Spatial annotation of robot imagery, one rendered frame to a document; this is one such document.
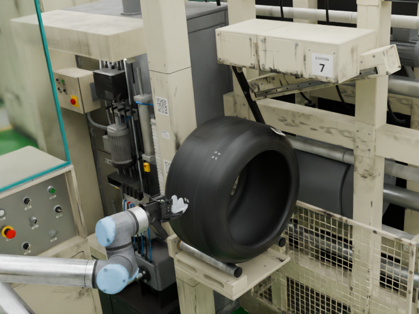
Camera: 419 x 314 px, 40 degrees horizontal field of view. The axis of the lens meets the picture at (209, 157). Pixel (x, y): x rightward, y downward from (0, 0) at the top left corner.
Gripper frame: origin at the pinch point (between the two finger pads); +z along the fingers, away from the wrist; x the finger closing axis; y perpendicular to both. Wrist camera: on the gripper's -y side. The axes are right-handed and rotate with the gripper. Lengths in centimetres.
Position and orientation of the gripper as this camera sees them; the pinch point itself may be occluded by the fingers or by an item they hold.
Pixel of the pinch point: (184, 207)
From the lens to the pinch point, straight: 212.6
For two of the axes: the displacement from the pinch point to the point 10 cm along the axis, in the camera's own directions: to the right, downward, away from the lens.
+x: -7.0, -2.3, 6.8
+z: 7.2, -2.3, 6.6
